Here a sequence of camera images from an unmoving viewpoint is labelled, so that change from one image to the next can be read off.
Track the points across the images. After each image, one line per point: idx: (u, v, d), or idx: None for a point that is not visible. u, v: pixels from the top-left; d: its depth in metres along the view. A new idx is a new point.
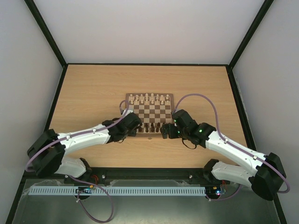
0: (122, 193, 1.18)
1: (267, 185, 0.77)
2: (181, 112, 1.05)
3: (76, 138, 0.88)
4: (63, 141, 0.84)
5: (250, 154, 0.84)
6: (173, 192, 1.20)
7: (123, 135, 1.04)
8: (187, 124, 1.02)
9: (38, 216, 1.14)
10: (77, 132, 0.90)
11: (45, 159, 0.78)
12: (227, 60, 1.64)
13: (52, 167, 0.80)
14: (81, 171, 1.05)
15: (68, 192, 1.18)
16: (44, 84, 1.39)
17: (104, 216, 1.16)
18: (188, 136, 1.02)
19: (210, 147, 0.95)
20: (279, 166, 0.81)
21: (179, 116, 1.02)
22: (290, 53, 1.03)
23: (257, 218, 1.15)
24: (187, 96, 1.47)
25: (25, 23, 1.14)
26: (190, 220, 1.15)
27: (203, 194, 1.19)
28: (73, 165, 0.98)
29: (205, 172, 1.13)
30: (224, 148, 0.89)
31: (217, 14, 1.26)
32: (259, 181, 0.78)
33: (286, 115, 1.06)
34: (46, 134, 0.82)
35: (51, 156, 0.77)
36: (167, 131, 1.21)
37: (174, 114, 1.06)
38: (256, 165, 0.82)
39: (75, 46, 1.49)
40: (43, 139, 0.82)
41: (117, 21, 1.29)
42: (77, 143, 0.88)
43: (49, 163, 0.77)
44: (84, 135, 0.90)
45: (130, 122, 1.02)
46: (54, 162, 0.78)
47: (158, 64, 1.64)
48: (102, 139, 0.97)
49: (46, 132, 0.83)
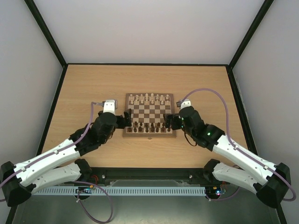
0: (122, 193, 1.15)
1: (275, 196, 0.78)
2: (190, 110, 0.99)
3: (34, 166, 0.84)
4: (19, 174, 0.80)
5: (261, 164, 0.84)
6: (173, 192, 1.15)
7: (97, 142, 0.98)
8: (196, 124, 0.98)
9: (38, 217, 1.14)
10: (35, 159, 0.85)
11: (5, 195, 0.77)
12: (227, 60, 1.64)
13: (16, 200, 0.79)
14: (76, 176, 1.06)
15: (68, 192, 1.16)
16: (44, 84, 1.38)
17: (104, 216, 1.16)
18: (194, 137, 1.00)
19: (217, 151, 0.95)
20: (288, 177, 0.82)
21: (188, 116, 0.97)
22: (290, 53, 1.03)
23: (257, 218, 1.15)
24: (193, 97, 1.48)
25: (25, 23, 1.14)
26: (191, 220, 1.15)
27: (203, 194, 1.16)
28: (60, 176, 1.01)
29: (205, 172, 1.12)
30: (233, 154, 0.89)
31: (218, 14, 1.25)
32: (268, 192, 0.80)
33: (285, 115, 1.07)
34: (2, 168, 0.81)
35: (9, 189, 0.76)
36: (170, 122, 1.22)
37: (181, 112, 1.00)
38: (266, 175, 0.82)
39: (75, 46, 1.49)
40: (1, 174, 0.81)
41: (117, 21, 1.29)
42: (37, 171, 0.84)
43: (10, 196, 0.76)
44: (45, 159, 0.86)
45: (98, 129, 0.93)
46: (16, 193, 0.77)
47: (158, 64, 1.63)
48: (71, 156, 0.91)
49: (2, 166, 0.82)
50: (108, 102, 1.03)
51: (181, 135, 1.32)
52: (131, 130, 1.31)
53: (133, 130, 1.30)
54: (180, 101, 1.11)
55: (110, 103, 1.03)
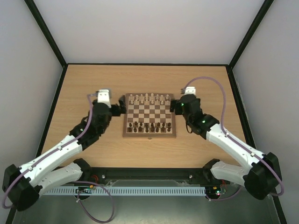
0: (122, 193, 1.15)
1: (259, 183, 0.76)
2: (191, 97, 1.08)
3: (41, 164, 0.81)
4: (27, 173, 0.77)
5: (248, 150, 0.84)
6: (173, 192, 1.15)
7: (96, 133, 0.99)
8: (194, 111, 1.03)
9: (39, 216, 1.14)
10: (40, 157, 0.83)
11: (15, 198, 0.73)
12: (227, 60, 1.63)
13: (27, 201, 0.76)
14: (79, 174, 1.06)
15: (69, 192, 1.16)
16: (44, 84, 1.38)
17: (104, 216, 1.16)
18: (191, 124, 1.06)
19: (210, 138, 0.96)
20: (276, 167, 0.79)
21: (188, 103, 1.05)
22: (291, 53, 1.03)
23: (256, 218, 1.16)
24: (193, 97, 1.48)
25: (25, 23, 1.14)
26: (191, 220, 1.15)
27: (203, 194, 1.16)
28: (63, 176, 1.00)
29: (205, 171, 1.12)
30: (224, 141, 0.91)
31: (218, 13, 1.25)
32: (253, 178, 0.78)
33: (285, 115, 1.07)
34: (6, 171, 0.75)
35: (20, 189, 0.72)
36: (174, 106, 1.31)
37: (183, 100, 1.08)
38: (251, 161, 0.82)
39: (75, 46, 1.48)
40: (5, 178, 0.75)
41: (117, 21, 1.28)
42: (45, 169, 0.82)
43: (21, 196, 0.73)
44: (49, 157, 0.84)
45: (94, 121, 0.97)
46: (27, 192, 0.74)
47: (158, 64, 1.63)
48: (75, 150, 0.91)
49: (6, 169, 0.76)
50: (102, 92, 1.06)
51: (181, 135, 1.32)
52: (131, 130, 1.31)
53: (133, 130, 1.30)
54: (183, 89, 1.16)
55: (103, 92, 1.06)
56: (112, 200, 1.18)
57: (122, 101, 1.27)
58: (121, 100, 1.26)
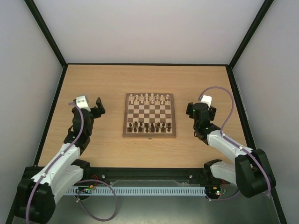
0: (123, 193, 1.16)
1: (244, 174, 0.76)
2: (204, 107, 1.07)
3: (52, 170, 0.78)
4: (43, 180, 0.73)
5: (237, 144, 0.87)
6: (173, 192, 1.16)
7: (87, 136, 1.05)
8: (202, 119, 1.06)
9: None
10: (48, 164, 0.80)
11: (39, 205, 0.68)
12: (227, 60, 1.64)
13: (50, 206, 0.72)
14: (81, 172, 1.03)
15: (69, 192, 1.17)
16: (44, 84, 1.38)
17: (107, 214, 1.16)
18: (196, 129, 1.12)
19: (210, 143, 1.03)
20: (265, 164, 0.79)
21: (198, 110, 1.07)
22: (291, 52, 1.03)
23: (256, 219, 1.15)
24: (193, 97, 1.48)
25: (25, 23, 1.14)
26: (191, 220, 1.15)
27: (202, 194, 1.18)
28: (67, 178, 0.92)
29: (205, 168, 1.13)
30: (219, 141, 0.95)
31: (218, 14, 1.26)
32: (239, 169, 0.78)
33: (285, 116, 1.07)
34: (19, 186, 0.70)
35: (41, 192, 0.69)
36: (188, 109, 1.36)
37: (196, 105, 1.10)
38: (238, 153, 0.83)
39: (75, 46, 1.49)
40: (21, 193, 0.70)
41: (117, 21, 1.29)
42: (57, 173, 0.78)
43: (45, 200, 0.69)
44: (57, 162, 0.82)
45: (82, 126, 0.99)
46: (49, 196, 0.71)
47: (158, 64, 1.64)
48: (75, 154, 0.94)
49: (18, 185, 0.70)
50: (80, 99, 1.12)
51: (181, 135, 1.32)
52: (131, 130, 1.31)
53: (133, 130, 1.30)
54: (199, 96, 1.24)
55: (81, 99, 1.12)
56: (117, 199, 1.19)
57: (99, 102, 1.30)
58: (98, 101, 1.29)
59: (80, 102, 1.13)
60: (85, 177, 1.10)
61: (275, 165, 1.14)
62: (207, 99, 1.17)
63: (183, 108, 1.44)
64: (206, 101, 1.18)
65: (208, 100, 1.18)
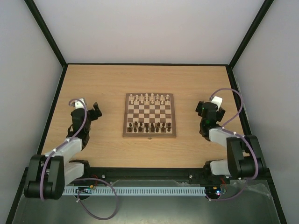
0: (123, 193, 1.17)
1: (233, 152, 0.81)
2: (213, 107, 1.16)
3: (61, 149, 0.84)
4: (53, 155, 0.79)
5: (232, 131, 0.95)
6: (173, 192, 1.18)
7: (85, 133, 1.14)
8: (209, 117, 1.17)
9: (39, 216, 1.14)
10: (58, 146, 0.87)
11: (52, 174, 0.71)
12: (227, 60, 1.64)
13: (61, 179, 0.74)
14: (81, 168, 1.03)
15: (69, 192, 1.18)
16: (44, 84, 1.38)
17: (107, 213, 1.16)
18: (202, 125, 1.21)
19: (210, 138, 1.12)
20: (258, 151, 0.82)
21: (207, 108, 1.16)
22: (291, 52, 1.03)
23: (256, 219, 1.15)
24: (193, 97, 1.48)
25: (25, 24, 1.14)
26: (191, 220, 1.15)
27: (203, 194, 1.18)
28: (73, 169, 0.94)
29: (206, 165, 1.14)
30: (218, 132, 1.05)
31: (218, 14, 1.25)
32: (229, 149, 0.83)
33: (285, 115, 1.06)
34: (32, 160, 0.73)
35: (54, 165, 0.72)
36: (198, 108, 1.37)
37: (206, 104, 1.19)
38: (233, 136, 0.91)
39: (75, 46, 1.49)
40: (32, 167, 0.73)
41: (117, 21, 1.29)
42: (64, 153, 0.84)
43: (58, 172, 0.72)
44: (64, 146, 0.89)
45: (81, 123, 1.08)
46: (62, 170, 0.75)
47: (158, 64, 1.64)
48: (77, 147, 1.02)
49: (30, 160, 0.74)
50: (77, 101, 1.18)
51: (181, 135, 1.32)
52: (131, 130, 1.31)
53: (133, 130, 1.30)
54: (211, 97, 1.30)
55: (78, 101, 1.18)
56: (117, 199, 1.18)
57: (96, 106, 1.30)
58: (95, 105, 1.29)
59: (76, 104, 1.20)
60: (86, 176, 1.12)
61: (275, 165, 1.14)
62: (218, 99, 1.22)
63: (183, 108, 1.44)
64: (217, 101, 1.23)
65: (219, 101, 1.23)
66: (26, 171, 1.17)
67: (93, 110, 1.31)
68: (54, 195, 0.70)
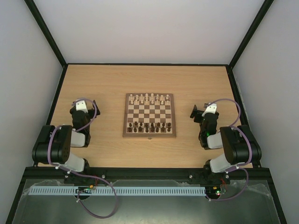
0: (122, 193, 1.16)
1: (228, 139, 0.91)
2: (213, 120, 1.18)
3: None
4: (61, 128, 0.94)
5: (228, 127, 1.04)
6: (173, 192, 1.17)
7: (87, 133, 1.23)
8: (209, 129, 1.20)
9: (38, 217, 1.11)
10: None
11: (60, 139, 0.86)
12: (227, 60, 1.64)
13: (67, 146, 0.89)
14: (82, 163, 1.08)
15: (68, 192, 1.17)
16: (44, 83, 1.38)
17: (106, 213, 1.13)
18: (201, 135, 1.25)
19: (210, 146, 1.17)
20: (250, 136, 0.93)
21: (207, 121, 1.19)
22: (291, 52, 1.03)
23: (259, 219, 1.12)
24: (193, 97, 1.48)
25: (25, 25, 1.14)
26: (191, 220, 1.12)
27: (203, 194, 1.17)
28: (73, 155, 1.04)
29: (205, 165, 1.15)
30: (213, 138, 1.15)
31: (218, 13, 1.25)
32: (225, 136, 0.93)
33: (285, 114, 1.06)
34: (44, 129, 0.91)
35: (62, 135, 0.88)
36: (193, 114, 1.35)
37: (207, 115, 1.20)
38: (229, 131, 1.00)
39: (74, 46, 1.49)
40: (43, 134, 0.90)
41: (117, 21, 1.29)
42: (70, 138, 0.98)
43: (64, 140, 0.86)
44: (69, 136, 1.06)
45: (81, 124, 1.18)
46: (67, 140, 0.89)
47: (158, 64, 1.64)
48: (80, 142, 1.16)
49: (42, 129, 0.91)
50: (80, 102, 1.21)
51: (180, 135, 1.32)
52: (131, 130, 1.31)
53: (133, 130, 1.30)
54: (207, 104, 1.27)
55: (81, 102, 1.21)
56: (117, 198, 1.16)
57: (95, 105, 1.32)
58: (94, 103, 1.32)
59: (79, 104, 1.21)
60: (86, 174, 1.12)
61: (275, 164, 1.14)
62: (214, 105, 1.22)
63: (183, 108, 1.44)
64: (212, 107, 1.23)
65: (214, 107, 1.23)
66: (26, 171, 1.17)
67: (92, 110, 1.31)
68: (60, 156, 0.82)
